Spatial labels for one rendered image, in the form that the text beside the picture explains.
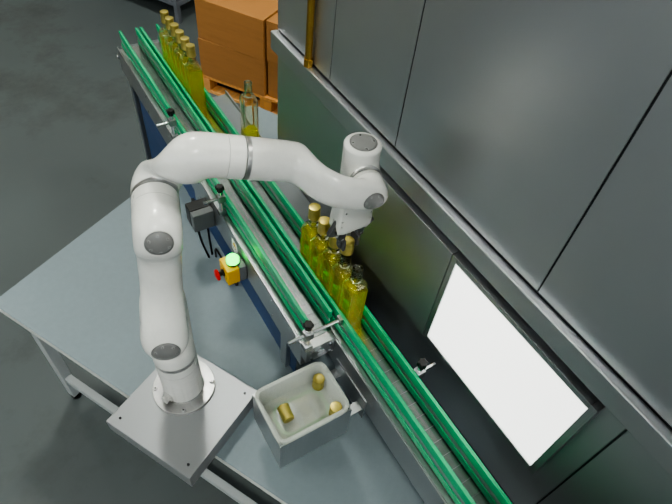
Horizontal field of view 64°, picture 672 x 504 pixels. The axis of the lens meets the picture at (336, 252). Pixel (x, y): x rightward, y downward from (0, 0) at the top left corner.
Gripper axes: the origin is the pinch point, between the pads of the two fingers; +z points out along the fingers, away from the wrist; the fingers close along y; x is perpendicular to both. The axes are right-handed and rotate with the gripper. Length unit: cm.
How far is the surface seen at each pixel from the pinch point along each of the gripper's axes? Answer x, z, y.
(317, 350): 8.7, 33.5, 11.8
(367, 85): -21.0, -29.2, -15.0
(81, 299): -63, 62, 67
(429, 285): 20.2, 3.0, -12.1
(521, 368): 51, -3, -12
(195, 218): -59, 37, 23
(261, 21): -235, 68, -86
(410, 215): 7.6, -10.6, -12.1
